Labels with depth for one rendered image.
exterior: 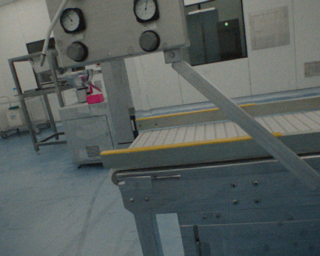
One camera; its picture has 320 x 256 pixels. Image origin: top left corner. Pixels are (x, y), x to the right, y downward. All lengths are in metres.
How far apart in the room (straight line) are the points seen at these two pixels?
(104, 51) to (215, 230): 0.45
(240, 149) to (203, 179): 0.09
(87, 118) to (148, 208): 2.55
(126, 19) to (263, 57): 5.16
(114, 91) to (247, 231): 0.51
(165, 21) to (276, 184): 0.35
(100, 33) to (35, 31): 6.30
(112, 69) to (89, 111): 2.26
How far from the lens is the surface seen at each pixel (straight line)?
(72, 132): 3.21
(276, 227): 0.65
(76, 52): 0.46
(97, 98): 2.98
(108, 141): 3.04
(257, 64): 5.53
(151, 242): 0.99
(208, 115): 0.75
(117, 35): 0.45
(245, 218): 0.62
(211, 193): 0.53
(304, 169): 0.41
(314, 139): 0.52
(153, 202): 0.56
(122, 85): 0.79
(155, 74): 5.62
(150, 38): 0.41
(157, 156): 0.51
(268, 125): 0.69
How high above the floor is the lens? 1.11
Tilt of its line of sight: 14 degrees down
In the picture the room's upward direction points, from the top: 10 degrees counter-clockwise
